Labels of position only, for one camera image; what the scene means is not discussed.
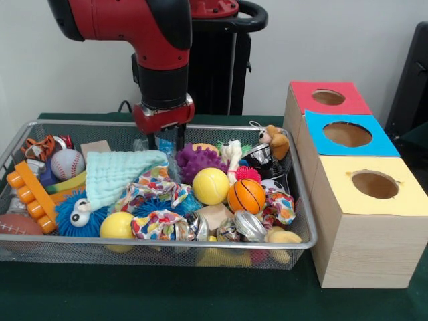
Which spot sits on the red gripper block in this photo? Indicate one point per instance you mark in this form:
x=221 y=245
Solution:
x=164 y=117

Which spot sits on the colourful polka dot cloth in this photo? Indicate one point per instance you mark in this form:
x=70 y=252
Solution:
x=154 y=186

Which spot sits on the mint green knitted cloth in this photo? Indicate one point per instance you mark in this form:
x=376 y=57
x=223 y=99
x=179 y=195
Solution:
x=117 y=175

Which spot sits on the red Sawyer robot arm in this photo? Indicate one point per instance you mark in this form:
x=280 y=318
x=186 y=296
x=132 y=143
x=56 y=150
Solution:
x=160 y=40

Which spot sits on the clear mesh bin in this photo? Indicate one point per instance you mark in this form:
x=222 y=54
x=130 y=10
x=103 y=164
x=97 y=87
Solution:
x=167 y=257

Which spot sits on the wooden box with three holes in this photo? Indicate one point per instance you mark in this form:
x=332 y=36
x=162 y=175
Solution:
x=368 y=247

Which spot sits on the purple spiky ball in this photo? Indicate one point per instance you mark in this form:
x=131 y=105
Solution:
x=200 y=162

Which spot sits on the yellow tennis ball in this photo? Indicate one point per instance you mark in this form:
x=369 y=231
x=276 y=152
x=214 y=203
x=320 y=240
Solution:
x=210 y=186

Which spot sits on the small orange basketball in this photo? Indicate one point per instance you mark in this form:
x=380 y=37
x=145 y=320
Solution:
x=246 y=196

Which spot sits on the plain yellow ball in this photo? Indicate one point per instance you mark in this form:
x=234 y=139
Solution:
x=117 y=225

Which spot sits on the white baseball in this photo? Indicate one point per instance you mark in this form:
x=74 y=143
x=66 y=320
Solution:
x=67 y=164

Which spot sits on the blue fuzzy toy with eyes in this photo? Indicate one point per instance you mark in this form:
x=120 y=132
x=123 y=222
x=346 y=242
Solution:
x=80 y=217

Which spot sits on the orange plastic building block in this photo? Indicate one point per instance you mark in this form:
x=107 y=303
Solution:
x=30 y=194

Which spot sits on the dark green table cloth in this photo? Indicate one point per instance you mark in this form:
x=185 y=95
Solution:
x=167 y=294

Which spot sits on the small brown football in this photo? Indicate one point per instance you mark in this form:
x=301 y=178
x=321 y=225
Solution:
x=17 y=225

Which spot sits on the black office chair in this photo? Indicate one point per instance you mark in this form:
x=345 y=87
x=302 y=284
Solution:
x=411 y=87

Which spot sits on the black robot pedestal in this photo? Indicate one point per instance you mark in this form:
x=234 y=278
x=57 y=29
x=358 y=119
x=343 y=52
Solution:
x=221 y=73

